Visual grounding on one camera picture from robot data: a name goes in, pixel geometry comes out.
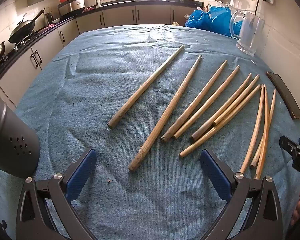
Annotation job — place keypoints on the clear glass mug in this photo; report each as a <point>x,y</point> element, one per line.
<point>251,33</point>

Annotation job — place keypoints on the black kitchen countertop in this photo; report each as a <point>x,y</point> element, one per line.
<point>115,5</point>

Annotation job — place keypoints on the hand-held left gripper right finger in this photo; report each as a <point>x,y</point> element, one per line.
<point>215,175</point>

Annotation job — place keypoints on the blue terry table cloth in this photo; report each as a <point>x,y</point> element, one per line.
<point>90,92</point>

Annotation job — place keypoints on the silver appliance with red lid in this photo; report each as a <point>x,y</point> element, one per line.
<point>71,5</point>

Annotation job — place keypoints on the blue plastic bag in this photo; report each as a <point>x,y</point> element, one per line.
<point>210,21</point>

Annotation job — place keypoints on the thin curved wooden chopstick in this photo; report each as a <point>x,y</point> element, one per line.
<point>271,110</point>
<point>265,135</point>
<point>255,130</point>

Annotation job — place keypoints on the long thick wooden chopstick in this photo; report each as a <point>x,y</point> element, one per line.
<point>145,87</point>
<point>165,112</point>

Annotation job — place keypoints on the small yellow object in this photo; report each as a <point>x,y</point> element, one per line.
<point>175,23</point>

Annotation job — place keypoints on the metal kettle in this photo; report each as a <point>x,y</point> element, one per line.
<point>48,18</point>

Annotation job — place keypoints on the black wok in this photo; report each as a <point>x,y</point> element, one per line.
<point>22,30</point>

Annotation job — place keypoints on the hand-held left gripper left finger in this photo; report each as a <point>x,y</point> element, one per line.
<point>81,175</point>

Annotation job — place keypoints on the black phone in case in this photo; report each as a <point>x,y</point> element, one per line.
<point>285,97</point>

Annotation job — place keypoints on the beige lower kitchen cabinets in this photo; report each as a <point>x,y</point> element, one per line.
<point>120,16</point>

